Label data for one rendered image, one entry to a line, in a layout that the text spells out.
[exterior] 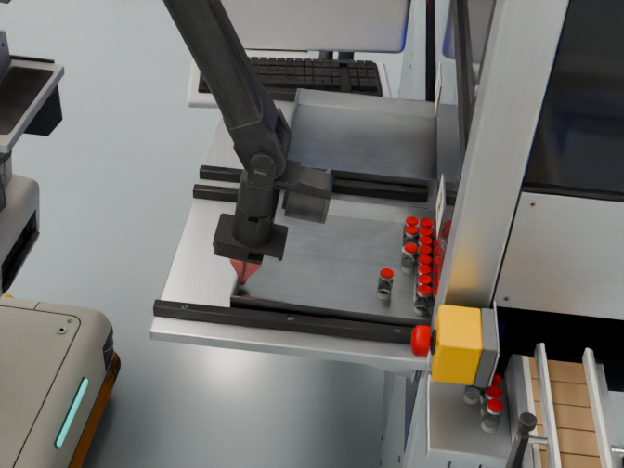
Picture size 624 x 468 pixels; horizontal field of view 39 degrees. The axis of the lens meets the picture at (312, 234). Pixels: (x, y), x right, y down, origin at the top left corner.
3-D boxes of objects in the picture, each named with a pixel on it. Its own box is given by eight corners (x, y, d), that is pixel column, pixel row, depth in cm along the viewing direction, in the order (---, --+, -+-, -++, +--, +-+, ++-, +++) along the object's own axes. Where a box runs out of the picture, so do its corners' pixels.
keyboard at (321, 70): (376, 67, 204) (377, 58, 202) (382, 98, 193) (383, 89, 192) (201, 61, 202) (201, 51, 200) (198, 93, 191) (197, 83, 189)
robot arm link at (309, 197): (261, 114, 119) (251, 152, 113) (344, 132, 120) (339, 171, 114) (250, 181, 128) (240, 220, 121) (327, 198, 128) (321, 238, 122)
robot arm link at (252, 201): (245, 154, 122) (239, 178, 118) (294, 164, 122) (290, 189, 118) (239, 193, 127) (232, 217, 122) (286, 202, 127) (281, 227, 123)
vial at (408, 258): (414, 266, 140) (418, 243, 137) (413, 275, 139) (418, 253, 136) (400, 264, 140) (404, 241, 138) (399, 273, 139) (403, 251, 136)
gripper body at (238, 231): (280, 265, 126) (290, 226, 122) (211, 250, 126) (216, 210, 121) (287, 235, 131) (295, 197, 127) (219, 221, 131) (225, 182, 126)
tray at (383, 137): (467, 120, 174) (470, 105, 172) (472, 201, 155) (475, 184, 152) (296, 103, 176) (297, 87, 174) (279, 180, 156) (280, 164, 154)
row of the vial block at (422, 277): (429, 240, 145) (433, 218, 142) (427, 317, 132) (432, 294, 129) (415, 238, 146) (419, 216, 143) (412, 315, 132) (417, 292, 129)
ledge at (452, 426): (524, 393, 124) (526, 384, 123) (532, 470, 114) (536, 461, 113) (425, 382, 125) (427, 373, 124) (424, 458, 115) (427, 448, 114)
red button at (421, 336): (438, 342, 115) (443, 320, 113) (438, 365, 112) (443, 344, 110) (409, 339, 115) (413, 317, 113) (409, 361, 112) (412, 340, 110)
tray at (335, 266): (458, 228, 148) (461, 213, 146) (461, 342, 129) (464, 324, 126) (258, 205, 150) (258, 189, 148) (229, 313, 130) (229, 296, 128)
